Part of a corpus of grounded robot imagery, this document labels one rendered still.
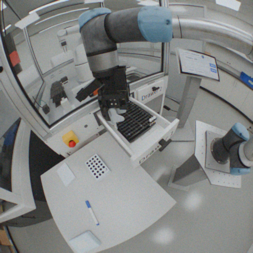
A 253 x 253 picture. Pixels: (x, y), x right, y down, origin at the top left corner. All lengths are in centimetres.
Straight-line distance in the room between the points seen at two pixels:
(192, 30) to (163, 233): 153
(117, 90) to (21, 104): 40
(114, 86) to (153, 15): 19
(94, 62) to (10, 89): 37
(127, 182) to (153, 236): 101
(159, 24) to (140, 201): 56
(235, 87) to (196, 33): 307
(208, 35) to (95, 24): 26
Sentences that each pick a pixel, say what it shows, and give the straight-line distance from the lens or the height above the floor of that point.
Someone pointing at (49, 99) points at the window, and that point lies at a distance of 49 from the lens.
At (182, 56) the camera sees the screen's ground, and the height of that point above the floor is 111.
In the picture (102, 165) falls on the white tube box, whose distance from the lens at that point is 51.
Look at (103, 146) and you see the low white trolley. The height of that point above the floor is 76.
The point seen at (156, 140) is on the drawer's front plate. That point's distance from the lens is 39.
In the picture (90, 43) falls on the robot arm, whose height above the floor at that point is 126.
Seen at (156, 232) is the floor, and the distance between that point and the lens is 137.
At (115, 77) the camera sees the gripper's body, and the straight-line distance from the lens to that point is 25.
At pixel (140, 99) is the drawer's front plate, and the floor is 86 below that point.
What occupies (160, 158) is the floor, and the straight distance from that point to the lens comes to 137.
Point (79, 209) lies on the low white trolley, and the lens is 58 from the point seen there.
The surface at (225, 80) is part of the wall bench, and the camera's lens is 326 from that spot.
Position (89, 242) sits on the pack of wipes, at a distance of 57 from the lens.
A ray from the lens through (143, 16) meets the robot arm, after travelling 18.
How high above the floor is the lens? 126
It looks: 50 degrees down
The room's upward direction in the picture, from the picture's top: 10 degrees counter-clockwise
